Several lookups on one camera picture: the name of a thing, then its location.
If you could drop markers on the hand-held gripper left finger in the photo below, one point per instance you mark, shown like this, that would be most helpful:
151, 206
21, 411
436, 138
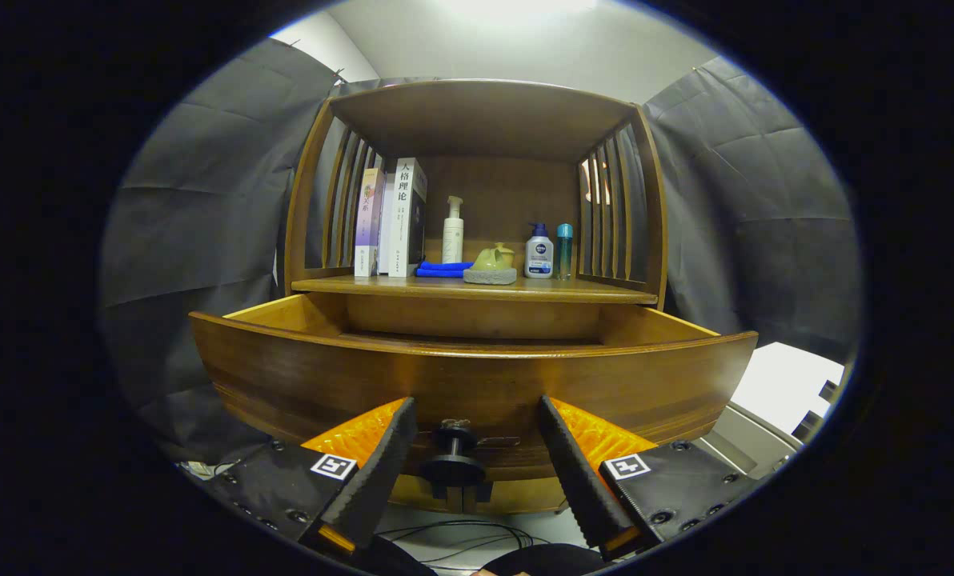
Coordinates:
377, 472

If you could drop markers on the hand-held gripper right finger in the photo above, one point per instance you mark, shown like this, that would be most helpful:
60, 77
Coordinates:
577, 472

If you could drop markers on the black drawer knob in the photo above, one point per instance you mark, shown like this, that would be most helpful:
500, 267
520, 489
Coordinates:
453, 460

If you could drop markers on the brown wooden drawer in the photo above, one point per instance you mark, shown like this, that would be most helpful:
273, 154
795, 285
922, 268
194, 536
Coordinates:
325, 376

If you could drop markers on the green ornament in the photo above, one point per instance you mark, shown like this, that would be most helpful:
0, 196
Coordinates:
491, 264

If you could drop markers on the wooden cabinet door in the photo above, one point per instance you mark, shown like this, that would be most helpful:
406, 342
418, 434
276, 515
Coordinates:
417, 492
525, 496

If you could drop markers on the wooden countertop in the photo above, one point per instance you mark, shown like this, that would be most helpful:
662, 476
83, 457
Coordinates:
365, 284

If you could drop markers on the brown wooden cabinet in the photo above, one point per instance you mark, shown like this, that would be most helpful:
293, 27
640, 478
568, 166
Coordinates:
485, 120

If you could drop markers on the grey panel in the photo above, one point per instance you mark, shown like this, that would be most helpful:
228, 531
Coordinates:
753, 440

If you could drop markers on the blue folded cloth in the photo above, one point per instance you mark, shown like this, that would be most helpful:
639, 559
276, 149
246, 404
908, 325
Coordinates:
441, 269

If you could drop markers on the white blue lotion bottle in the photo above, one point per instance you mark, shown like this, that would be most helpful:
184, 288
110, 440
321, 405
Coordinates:
539, 258

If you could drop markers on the teal bottle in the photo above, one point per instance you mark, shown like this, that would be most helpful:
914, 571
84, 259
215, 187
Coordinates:
564, 252

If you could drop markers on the white sheet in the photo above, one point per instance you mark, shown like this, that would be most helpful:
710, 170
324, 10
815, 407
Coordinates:
781, 384

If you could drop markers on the thin white book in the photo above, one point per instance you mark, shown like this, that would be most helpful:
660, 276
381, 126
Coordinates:
384, 232

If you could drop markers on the white pump bottle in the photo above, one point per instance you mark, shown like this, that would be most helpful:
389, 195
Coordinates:
453, 236

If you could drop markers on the purple book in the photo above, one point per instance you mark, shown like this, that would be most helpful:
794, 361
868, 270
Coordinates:
367, 224

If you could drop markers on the thick white book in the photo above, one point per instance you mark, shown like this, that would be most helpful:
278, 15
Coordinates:
405, 216

